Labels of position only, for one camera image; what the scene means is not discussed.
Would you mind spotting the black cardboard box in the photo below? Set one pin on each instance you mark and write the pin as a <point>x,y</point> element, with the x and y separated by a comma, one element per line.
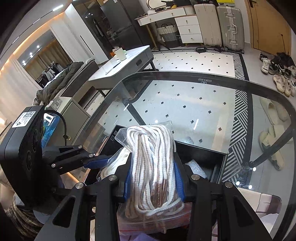
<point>207,163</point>

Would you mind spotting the silver suitcase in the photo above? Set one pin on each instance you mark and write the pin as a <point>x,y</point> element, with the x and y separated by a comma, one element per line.
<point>231,26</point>

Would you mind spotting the pile of shoes on floor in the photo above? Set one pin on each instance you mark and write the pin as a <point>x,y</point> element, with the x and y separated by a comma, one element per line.
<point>282,67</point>

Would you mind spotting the oval vanity mirror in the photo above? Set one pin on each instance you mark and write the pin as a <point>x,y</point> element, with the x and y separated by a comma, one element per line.
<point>155,4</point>

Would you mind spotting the beige suitcase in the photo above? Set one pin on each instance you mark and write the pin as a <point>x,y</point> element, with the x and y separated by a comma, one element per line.
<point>209,24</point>

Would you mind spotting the anime printed desk mat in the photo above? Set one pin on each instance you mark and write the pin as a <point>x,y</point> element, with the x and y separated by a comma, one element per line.
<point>220,204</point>

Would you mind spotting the stacked shoe boxes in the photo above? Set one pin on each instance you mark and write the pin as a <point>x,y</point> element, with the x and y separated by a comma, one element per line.
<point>226,2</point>

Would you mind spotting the plaid sleeve forearm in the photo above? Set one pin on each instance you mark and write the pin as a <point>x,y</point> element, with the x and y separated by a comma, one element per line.
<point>23,219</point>

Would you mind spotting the white foam block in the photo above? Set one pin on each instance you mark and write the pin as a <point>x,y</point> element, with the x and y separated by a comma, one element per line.
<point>196,169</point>

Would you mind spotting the small grey side cabinet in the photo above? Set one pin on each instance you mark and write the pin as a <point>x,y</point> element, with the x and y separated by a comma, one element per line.
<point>75,118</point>

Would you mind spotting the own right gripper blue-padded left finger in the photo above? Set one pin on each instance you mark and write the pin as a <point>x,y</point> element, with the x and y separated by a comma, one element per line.
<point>99,202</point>

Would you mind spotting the white dressing table drawers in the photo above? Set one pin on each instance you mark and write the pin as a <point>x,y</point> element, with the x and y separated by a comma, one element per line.
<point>185,19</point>

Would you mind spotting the black glass cabinet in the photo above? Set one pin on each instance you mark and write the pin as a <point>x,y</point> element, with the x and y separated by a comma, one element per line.
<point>96,21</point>

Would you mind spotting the grey sofa with coat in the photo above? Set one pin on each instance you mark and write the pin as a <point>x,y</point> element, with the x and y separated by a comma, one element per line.
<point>67,82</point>

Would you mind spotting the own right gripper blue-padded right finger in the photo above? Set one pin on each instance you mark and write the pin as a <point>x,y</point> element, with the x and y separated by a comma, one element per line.
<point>217,204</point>

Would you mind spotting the black refrigerator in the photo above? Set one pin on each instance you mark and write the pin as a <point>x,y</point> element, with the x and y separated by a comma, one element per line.
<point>122,16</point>

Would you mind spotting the white cup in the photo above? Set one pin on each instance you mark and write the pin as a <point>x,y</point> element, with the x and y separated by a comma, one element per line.
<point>120,53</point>

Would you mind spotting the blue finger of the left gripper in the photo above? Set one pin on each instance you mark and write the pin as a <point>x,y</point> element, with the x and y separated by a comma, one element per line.
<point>73,157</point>

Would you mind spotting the wooden door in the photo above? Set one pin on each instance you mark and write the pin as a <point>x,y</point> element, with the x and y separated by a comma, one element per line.
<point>269,31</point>

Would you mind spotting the white coffee table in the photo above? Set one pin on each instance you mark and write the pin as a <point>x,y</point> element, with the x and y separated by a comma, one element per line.
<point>113,71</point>

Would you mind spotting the beige slippers pair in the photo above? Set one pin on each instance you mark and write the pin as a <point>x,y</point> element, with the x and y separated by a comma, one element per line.
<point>278,118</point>

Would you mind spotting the woven basket under table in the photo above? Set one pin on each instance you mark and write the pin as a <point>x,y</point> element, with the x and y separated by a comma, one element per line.
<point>170,36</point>

